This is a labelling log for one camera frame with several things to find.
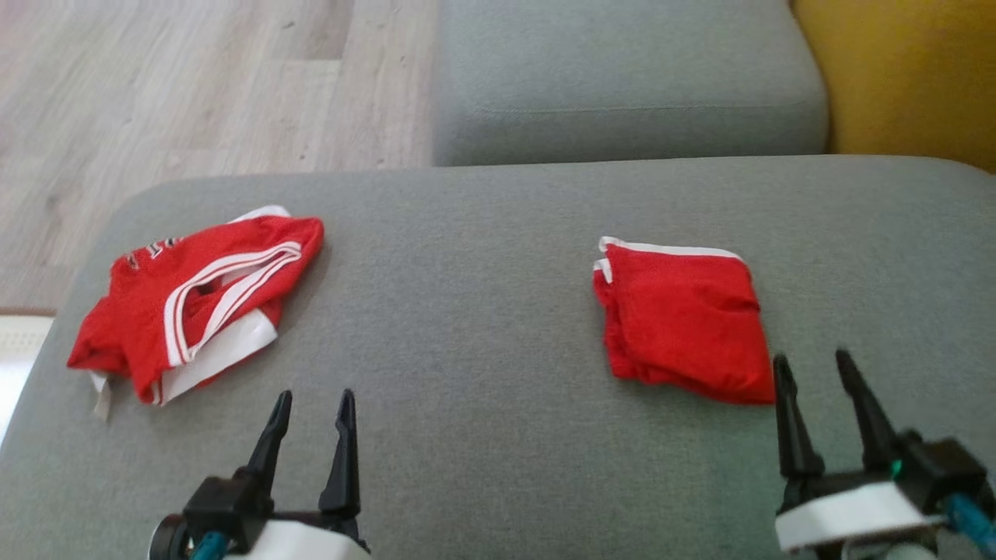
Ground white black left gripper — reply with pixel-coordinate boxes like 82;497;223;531
226;389;373;560

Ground red jersey white stripes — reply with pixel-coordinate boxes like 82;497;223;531
66;205;325;422

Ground white mat brown edge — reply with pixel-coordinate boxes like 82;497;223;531
0;310;57;448

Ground small grey sofa cushion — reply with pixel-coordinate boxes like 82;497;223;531
432;0;829;166

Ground large grey sofa seat cushion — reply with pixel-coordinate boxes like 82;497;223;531
0;154;996;560

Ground red shorts white trim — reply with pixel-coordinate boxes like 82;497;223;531
593;236;777;406

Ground teal right camera cable plug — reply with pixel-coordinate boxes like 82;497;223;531
944;492;996;557

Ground mustard yellow upholstered panel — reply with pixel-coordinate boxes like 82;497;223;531
790;0;996;173

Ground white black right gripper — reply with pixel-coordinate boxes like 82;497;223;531
773;349;946;553

